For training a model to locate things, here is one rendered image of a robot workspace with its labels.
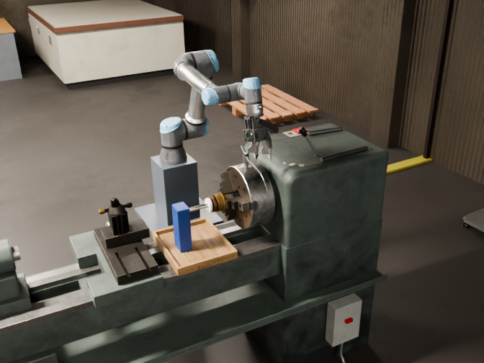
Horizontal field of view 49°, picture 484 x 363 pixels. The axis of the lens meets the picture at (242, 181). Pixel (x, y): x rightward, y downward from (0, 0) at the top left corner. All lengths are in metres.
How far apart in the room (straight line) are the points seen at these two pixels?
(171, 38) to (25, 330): 7.04
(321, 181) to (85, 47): 6.42
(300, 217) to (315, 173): 0.23
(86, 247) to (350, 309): 1.41
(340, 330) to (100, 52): 6.48
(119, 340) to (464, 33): 4.10
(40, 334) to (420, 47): 4.55
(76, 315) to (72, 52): 6.44
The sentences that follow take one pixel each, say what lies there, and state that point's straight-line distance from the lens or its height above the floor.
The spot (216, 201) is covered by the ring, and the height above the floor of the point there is 1.10.
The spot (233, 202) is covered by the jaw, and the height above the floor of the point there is 1.11.
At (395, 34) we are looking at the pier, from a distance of 5.80.
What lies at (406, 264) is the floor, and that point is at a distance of 4.14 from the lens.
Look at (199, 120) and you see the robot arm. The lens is 2.90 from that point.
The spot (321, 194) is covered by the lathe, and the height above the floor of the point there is 1.11.
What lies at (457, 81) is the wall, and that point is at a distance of 5.52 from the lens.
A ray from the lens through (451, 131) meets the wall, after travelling 5.65.
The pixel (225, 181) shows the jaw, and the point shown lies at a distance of 2.57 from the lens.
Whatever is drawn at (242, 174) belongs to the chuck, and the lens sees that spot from 2.48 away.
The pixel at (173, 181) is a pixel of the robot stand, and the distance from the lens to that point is 2.93.
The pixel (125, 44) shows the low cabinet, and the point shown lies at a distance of 8.69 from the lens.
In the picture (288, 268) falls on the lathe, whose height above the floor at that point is 0.75.
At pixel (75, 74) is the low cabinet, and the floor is 0.22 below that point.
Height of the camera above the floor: 2.30
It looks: 26 degrees down
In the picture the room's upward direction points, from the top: 1 degrees counter-clockwise
